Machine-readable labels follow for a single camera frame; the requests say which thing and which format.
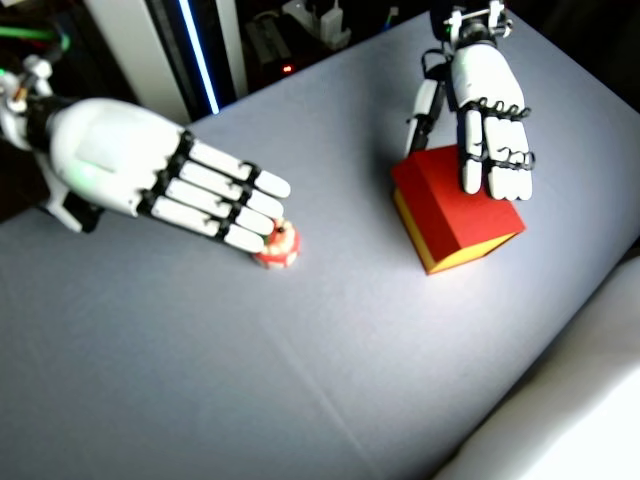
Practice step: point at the red box lid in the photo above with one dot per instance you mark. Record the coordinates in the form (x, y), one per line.
(450, 210)

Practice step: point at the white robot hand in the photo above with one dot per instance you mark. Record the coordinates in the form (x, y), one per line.
(482, 80)
(115, 150)

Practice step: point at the black device with red light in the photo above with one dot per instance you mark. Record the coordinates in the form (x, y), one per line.
(280, 67)

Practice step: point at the grey table cloth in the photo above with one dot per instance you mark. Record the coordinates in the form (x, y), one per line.
(250, 350)

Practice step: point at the white upright panel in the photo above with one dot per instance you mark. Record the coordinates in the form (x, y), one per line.
(130, 55)

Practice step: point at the white backdrop sheet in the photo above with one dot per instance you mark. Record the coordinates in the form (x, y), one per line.
(565, 400)

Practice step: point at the blue light strip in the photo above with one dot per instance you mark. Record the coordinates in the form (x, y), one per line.
(200, 60)

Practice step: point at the white plug adapter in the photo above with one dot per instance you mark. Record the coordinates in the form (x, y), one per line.
(327, 25)

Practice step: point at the small red round object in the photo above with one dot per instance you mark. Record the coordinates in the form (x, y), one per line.
(282, 247)

